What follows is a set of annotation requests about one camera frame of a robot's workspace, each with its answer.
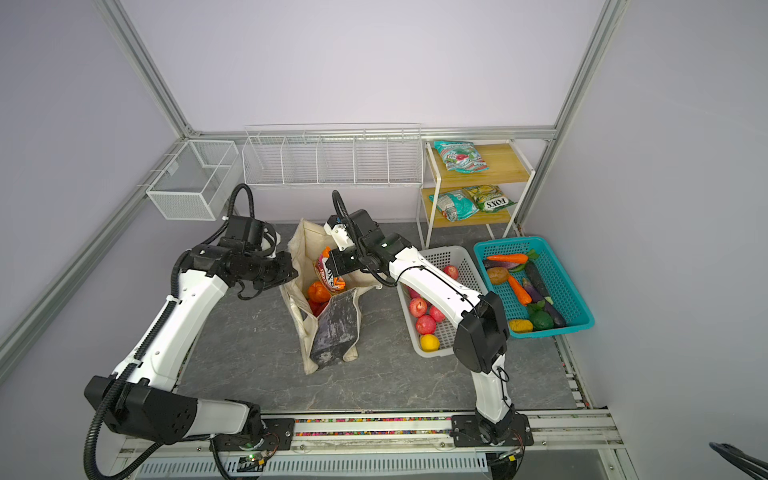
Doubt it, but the orange snack bag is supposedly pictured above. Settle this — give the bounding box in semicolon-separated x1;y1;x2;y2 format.
315;247;346;296

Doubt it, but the cream canvas grocery bag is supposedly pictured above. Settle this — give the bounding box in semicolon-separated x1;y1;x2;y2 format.
279;220;381;375

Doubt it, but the red tomato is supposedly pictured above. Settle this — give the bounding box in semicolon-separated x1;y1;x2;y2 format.
308;299;330;317

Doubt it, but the teal snack bag top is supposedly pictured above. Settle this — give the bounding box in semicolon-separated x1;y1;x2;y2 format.
433;141;488;174

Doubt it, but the teal snack bag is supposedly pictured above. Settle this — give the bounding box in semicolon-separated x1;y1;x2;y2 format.
428;190;479;222
433;141;488;174

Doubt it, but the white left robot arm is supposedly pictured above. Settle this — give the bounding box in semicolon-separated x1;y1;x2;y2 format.
83;183;298;479

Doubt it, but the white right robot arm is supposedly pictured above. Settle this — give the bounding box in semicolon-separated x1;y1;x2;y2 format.
325;190;533;448

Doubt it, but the teal snack bag lower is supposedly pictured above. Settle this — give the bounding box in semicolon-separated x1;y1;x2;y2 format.
428;190;479;222

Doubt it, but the green snack bag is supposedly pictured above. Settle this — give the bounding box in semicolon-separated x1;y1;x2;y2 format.
464;185;514;213

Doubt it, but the red apple in basket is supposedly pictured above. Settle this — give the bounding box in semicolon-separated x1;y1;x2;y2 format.
409;297;429;318

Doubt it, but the white mesh box basket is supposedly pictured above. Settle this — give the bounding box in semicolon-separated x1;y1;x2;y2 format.
147;140;243;221

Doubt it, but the yellow lemon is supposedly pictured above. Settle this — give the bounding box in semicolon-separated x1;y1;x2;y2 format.
419;334;441;353

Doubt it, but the two-tier wooden shelf rack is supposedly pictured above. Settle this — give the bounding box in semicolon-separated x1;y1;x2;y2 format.
416;139;536;248

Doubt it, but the teal plastic vegetable basket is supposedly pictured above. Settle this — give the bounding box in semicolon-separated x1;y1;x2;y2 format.
474;237;594;339

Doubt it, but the green avocado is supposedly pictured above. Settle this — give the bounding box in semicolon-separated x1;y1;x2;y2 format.
529;310;555;331

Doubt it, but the dark purple eggplant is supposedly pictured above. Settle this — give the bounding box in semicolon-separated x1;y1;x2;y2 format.
523;261;567;328

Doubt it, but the black tripod leg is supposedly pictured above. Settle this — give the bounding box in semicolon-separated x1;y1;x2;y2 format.
709;442;768;480

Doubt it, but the white wire wall basket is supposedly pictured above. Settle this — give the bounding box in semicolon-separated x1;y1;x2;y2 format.
241;123;424;186

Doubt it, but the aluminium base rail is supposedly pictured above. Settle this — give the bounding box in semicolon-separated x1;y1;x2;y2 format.
133;404;637;479

